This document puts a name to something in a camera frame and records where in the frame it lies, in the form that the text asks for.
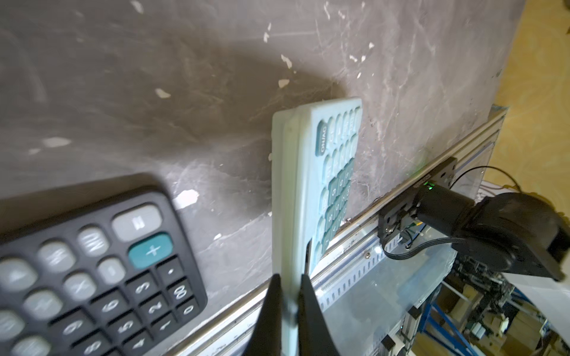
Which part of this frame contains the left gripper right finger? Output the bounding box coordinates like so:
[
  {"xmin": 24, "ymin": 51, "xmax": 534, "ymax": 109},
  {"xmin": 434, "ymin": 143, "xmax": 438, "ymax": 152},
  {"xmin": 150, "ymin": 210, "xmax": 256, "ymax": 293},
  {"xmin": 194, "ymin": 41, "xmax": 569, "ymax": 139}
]
[{"xmin": 298, "ymin": 274, "xmax": 340, "ymax": 356}]

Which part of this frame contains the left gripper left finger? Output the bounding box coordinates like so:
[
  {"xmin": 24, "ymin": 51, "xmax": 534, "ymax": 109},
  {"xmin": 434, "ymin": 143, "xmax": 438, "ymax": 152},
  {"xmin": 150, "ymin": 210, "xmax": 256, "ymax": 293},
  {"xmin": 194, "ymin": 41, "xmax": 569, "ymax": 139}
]
[{"xmin": 243, "ymin": 274, "xmax": 283, "ymax": 356}]

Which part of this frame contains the black calculator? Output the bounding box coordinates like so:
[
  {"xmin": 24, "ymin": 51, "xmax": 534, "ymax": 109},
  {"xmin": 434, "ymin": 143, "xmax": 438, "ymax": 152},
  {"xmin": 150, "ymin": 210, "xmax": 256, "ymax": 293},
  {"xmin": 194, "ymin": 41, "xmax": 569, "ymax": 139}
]
[{"xmin": 1, "ymin": 190, "xmax": 208, "ymax": 355}]

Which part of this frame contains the blue calculator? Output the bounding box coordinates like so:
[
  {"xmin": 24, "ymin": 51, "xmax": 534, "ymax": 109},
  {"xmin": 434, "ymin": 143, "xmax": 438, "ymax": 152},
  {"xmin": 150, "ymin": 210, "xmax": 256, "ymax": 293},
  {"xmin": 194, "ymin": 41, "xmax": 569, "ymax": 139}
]
[{"xmin": 272, "ymin": 97, "xmax": 363, "ymax": 355}]

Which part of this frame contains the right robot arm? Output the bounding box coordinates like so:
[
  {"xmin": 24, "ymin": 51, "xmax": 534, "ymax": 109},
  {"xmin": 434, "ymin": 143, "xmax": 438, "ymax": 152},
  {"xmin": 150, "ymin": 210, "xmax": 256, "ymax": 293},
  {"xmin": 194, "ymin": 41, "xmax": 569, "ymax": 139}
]
[{"xmin": 379, "ymin": 157, "xmax": 569, "ymax": 342}]

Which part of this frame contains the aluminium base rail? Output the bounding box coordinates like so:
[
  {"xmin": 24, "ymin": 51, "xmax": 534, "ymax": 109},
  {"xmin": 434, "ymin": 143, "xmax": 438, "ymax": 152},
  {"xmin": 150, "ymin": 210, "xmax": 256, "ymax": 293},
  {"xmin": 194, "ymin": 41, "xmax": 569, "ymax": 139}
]
[{"xmin": 164, "ymin": 106, "xmax": 508, "ymax": 355}]

